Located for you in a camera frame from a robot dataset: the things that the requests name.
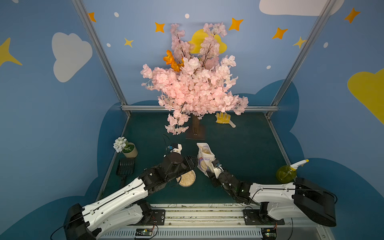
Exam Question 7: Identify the white purple oats bag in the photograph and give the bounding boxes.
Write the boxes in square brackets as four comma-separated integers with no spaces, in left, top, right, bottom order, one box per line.
[197,143,216,177]

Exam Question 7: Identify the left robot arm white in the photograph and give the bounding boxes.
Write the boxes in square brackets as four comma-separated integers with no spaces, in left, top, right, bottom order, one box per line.
[63,153,198,240]

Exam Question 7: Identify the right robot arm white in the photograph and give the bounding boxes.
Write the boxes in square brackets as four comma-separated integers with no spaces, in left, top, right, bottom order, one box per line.
[207,169,337,227]

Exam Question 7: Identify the brown metal tree base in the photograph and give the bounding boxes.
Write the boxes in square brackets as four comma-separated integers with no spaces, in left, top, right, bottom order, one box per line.
[186,125,206,141]

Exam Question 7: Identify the black plastic scoop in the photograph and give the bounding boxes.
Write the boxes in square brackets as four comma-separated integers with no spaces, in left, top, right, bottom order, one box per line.
[116,158,135,189]

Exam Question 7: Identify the yellow green spray bottle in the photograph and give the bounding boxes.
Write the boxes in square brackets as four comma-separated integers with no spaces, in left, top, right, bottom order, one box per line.
[276,159,309,184]

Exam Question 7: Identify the white flowers in pot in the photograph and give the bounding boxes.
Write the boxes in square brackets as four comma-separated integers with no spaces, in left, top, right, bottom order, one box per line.
[113,137,138,158]

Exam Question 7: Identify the yellow dotted work glove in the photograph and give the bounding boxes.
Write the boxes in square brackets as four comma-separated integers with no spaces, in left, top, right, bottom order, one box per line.
[216,112,236,128]

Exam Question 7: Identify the pink cherry blossom tree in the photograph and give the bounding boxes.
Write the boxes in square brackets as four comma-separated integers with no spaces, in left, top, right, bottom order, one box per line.
[141,23,249,135]

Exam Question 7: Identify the orange butterfly decoration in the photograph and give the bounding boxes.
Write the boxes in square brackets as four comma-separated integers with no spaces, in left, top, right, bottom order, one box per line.
[163,50,184,72]

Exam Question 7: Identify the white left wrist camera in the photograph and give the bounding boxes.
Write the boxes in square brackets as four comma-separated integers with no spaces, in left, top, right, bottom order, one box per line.
[167,143,182,155]

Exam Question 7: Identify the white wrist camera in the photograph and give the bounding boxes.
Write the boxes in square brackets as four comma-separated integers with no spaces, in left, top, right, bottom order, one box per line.
[167,143,182,155]
[212,160,224,179]

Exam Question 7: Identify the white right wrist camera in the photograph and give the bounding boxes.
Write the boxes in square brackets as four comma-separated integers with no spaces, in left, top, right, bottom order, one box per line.
[212,160,224,179]

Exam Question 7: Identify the aluminium frame rail back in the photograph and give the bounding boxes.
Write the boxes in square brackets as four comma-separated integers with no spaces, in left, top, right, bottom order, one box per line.
[121,105,279,112]

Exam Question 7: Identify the aluminium frame post left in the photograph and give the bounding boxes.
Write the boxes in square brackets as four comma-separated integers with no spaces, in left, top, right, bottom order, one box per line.
[72,0,131,118]

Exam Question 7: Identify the aluminium frame post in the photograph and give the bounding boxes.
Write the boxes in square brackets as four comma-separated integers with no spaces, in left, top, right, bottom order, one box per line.
[271,0,337,108]
[72,0,131,118]

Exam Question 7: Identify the aluminium frame post right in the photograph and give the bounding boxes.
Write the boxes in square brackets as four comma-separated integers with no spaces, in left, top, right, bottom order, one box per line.
[271,0,337,108]

